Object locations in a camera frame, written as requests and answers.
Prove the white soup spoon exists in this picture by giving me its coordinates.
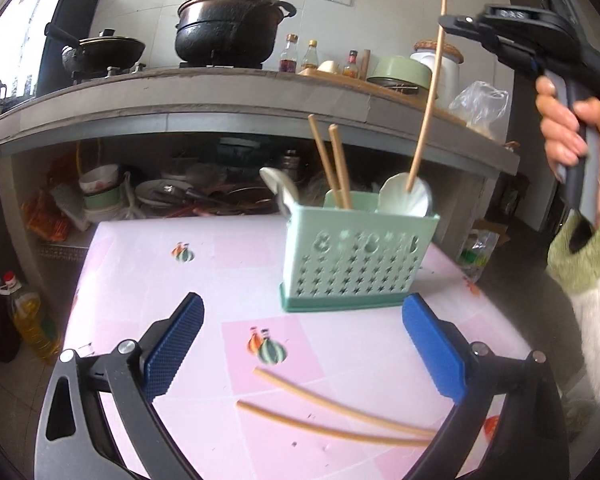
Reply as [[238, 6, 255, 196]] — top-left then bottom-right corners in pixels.
[[258, 166, 301, 218]]

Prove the gas stove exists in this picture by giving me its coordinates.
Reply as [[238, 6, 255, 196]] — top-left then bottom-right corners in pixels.
[[70, 59, 266, 83]]

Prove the concrete kitchen counter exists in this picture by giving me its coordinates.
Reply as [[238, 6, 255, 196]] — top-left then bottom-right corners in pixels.
[[0, 67, 522, 181]]

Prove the yellow label glass bottle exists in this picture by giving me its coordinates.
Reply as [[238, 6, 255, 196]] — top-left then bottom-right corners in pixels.
[[300, 40, 320, 72]]

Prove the wooden chopstick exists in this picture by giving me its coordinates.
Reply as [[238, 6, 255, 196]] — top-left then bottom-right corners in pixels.
[[307, 114, 345, 209], [253, 366, 441, 438], [406, 0, 448, 194], [328, 124, 353, 210], [236, 400, 433, 448]]

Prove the black countertop appliance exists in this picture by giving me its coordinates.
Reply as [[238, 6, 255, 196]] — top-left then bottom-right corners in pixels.
[[34, 0, 102, 97]]

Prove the pink printed tablecloth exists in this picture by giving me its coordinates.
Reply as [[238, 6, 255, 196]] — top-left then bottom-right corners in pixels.
[[60, 212, 551, 480]]

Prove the white jar with woven lid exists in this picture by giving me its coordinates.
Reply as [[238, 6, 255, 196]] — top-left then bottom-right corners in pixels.
[[411, 40, 465, 111]]

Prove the cardboard box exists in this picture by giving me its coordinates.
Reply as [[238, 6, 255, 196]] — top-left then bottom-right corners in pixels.
[[472, 217, 511, 246]]

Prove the person's right forearm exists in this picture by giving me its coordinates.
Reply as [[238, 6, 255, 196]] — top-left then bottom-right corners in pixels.
[[547, 200, 600, 426]]

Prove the green star-holed utensil holder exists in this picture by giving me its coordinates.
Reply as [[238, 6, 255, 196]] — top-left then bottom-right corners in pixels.
[[278, 191, 441, 314]]

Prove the large black lidded pot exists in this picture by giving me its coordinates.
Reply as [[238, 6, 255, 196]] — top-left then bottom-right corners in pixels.
[[174, 0, 298, 66]]

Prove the round white rice spoon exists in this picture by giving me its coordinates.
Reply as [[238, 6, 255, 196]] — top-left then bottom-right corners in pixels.
[[378, 172, 434, 219]]

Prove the white plate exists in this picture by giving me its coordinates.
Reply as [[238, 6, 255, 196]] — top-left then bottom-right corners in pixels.
[[135, 179, 191, 206]]

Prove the cooking oil bottle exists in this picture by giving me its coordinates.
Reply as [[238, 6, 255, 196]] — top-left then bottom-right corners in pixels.
[[0, 271, 61, 363]]

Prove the person's right hand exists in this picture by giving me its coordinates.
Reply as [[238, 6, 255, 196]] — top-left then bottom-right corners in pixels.
[[536, 76, 600, 228]]

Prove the orange plastic bag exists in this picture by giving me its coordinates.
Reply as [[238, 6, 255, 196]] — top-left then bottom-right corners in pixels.
[[22, 187, 73, 241]]

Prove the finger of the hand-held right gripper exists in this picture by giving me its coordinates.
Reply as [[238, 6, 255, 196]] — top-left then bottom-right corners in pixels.
[[438, 15, 502, 47]]

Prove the white patterned bowl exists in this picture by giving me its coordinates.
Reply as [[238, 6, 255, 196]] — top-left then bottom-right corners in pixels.
[[79, 165, 121, 196]]

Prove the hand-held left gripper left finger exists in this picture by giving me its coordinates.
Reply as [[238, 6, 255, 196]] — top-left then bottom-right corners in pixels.
[[34, 291, 206, 480]]

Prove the green enamel pot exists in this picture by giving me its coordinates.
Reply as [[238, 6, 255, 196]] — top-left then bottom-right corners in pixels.
[[367, 56, 433, 97]]

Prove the clear plastic bag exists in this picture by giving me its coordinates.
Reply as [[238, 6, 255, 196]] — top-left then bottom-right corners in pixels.
[[448, 80, 510, 141]]

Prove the black wok with lid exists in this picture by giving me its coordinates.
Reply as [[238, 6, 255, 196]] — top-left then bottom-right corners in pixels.
[[45, 22, 147, 78]]

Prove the plastic bag of greens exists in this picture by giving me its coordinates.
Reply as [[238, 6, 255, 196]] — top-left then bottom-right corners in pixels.
[[457, 229, 501, 283]]

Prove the green bowl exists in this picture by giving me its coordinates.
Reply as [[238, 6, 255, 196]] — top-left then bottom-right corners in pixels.
[[82, 187, 123, 211]]

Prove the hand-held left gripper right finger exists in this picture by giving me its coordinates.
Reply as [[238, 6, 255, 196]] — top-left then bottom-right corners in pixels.
[[401, 293, 571, 480]]

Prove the wooden cutting board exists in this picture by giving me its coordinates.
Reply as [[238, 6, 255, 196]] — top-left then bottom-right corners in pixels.
[[297, 67, 468, 126]]

